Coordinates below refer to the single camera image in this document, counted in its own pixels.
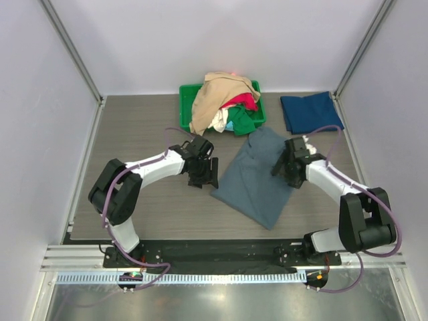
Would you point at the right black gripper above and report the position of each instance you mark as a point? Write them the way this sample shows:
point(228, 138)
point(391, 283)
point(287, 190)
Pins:
point(279, 168)

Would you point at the aluminium frame rail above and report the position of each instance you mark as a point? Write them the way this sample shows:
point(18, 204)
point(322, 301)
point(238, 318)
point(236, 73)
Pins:
point(80, 258)

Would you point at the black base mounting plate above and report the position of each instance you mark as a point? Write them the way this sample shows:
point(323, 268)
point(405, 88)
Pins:
point(232, 256)

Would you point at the grey-blue t shirt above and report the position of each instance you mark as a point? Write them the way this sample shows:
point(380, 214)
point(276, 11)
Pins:
point(247, 184)

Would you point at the beige t shirt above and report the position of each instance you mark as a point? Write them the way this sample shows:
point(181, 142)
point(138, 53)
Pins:
point(217, 89)

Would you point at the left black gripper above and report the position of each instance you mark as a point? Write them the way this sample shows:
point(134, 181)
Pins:
point(210, 177)

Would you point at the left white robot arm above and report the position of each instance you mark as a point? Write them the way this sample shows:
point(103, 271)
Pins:
point(116, 191)

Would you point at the green plastic bin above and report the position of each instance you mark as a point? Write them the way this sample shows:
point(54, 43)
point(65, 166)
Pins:
point(187, 95)

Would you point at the folded dark blue t shirt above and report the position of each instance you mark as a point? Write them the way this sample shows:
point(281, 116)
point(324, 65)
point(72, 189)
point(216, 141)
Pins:
point(303, 115)

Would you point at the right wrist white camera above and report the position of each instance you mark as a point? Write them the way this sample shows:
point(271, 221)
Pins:
point(309, 143)

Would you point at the red t shirt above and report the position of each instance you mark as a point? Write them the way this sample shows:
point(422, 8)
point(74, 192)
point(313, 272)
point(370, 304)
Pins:
point(245, 99)

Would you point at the light blue t shirt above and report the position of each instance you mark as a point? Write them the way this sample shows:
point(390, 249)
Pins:
point(229, 127)

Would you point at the green t shirt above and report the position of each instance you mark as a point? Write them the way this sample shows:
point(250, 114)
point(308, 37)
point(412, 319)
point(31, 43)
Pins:
point(242, 122)

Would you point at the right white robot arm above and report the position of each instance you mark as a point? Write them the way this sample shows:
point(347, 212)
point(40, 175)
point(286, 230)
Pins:
point(365, 218)

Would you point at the white slotted cable duct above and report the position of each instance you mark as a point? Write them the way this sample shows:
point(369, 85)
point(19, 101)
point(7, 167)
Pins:
point(132, 278)

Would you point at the white t shirt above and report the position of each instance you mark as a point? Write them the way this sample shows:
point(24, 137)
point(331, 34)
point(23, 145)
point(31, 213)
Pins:
point(219, 120)

